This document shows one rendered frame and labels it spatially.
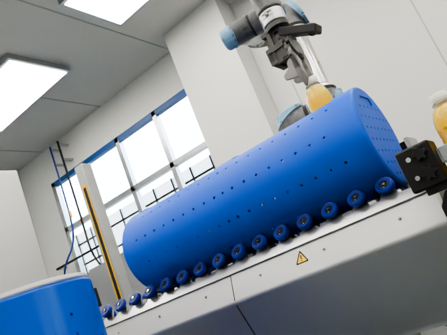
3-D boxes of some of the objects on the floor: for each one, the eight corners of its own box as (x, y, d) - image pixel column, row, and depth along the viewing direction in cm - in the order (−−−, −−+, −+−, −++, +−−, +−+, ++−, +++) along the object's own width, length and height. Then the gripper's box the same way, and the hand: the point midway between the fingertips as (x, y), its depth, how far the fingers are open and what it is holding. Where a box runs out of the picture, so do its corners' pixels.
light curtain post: (201, 532, 200) (83, 168, 241) (211, 532, 197) (90, 163, 238) (191, 542, 195) (73, 168, 236) (202, 541, 192) (80, 163, 233)
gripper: (272, 40, 146) (300, 100, 141) (253, 31, 136) (282, 96, 131) (295, 24, 142) (324, 85, 136) (277, 13, 132) (308, 79, 127)
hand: (310, 80), depth 133 cm, fingers closed on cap, 4 cm apart
